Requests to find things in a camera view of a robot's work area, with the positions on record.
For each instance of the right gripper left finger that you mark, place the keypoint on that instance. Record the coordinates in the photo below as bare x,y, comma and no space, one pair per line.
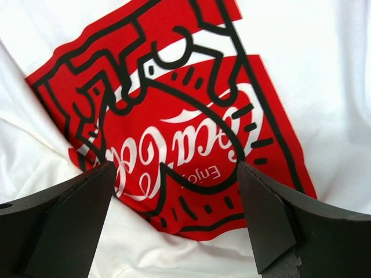
55,232

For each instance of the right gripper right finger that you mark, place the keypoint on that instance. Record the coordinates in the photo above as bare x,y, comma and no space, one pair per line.
294,235

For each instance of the white Coca-Cola print t-shirt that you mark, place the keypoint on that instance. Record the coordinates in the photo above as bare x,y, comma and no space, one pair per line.
176,94

